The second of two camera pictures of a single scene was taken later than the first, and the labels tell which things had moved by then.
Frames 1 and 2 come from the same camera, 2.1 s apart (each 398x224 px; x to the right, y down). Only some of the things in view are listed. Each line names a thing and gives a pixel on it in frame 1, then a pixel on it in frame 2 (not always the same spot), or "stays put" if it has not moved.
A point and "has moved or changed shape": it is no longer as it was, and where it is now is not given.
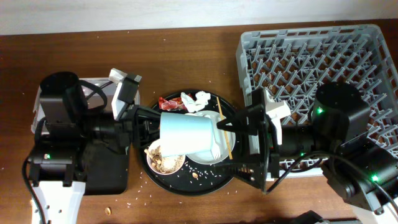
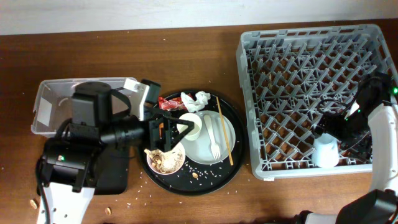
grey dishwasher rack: [293, 63] stays put
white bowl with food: [162, 165] stays put
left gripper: [134, 126] -> [165, 143]
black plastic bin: [107, 170] stays put
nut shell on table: [107, 211] stays put
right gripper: [261, 160] -> [329, 124]
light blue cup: [184, 134] has moved or changed shape
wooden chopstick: [226, 133] stays put
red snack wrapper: [174, 104] stays put
